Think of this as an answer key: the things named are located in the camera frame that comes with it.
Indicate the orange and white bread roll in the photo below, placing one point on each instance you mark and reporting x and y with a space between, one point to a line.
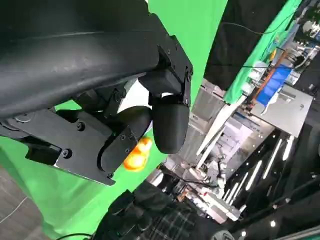
136 160

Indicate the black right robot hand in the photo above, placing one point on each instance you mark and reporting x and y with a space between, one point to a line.
125 207

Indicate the black curtain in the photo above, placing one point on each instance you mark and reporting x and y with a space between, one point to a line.
237 50

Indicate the green table cloth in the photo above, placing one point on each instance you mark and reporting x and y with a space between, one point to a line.
62 195

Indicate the lilac plate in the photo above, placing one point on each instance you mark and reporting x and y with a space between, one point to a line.
136 87

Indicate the white beam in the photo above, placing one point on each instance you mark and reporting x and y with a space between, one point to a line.
217 125

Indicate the green cloth on workshop desk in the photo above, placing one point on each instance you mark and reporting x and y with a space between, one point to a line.
240 85

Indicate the blue box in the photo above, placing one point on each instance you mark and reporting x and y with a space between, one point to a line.
272 82

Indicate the grey metal machine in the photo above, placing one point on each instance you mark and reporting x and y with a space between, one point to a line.
202 105

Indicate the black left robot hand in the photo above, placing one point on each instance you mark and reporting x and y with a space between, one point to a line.
62 50

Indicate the silver metal cabinet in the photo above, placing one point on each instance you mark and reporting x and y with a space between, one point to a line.
287 110

